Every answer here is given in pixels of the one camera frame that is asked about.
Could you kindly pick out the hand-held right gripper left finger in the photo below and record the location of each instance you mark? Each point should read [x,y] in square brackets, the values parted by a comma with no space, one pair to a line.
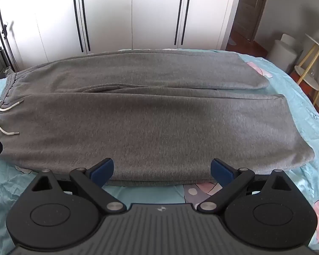
[104,170]

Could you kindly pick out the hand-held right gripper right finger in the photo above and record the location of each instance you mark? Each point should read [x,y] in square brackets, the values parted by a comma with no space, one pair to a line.
[220,171]

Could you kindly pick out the grey knotted sock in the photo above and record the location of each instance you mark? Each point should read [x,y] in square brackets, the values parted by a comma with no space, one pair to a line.
[162,117]

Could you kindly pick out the light blue printed bed sheet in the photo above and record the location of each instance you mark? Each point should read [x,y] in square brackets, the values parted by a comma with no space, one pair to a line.
[295,98]

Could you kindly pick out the black stand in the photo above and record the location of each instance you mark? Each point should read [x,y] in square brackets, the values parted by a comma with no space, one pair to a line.
[5,35]

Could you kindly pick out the white side table wooden legs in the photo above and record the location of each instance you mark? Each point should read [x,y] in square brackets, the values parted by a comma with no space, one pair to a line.
[309,78]

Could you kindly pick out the white cylindrical bin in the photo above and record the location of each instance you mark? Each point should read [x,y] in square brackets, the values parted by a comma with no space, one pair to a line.
[283,54]

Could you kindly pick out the white wardrobe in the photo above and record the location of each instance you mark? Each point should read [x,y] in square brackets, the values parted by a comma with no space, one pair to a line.
[148,13]

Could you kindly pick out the brown wooden door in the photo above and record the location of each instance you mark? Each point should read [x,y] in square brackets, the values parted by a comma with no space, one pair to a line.
[251,5]

